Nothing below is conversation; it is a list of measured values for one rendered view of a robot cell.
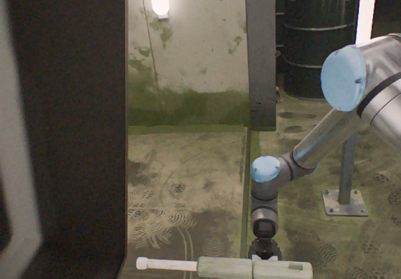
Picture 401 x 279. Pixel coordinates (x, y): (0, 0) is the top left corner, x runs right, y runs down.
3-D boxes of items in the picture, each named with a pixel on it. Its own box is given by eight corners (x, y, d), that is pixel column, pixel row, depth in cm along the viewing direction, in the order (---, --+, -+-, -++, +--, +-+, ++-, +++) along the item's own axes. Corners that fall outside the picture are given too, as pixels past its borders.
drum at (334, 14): (274, 81, 356) (274, -20, 313) (334, 72, 359) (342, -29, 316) (295, 106, 305) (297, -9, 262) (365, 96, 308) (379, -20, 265)
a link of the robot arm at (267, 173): (274, 148, 127) (272, 177, 134) (245, 160, 123) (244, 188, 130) (292, 164, 120) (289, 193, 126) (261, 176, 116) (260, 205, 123)
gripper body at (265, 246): (277, 272, 114) (276, 239, 124) (278, 253, 109) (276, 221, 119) (251, 270, 115) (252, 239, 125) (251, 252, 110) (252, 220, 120)
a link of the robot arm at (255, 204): (250, 180, 133) (250, 200, 139) (249, 205, 123) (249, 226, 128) (277, 181, 132) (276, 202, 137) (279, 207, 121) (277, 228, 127)
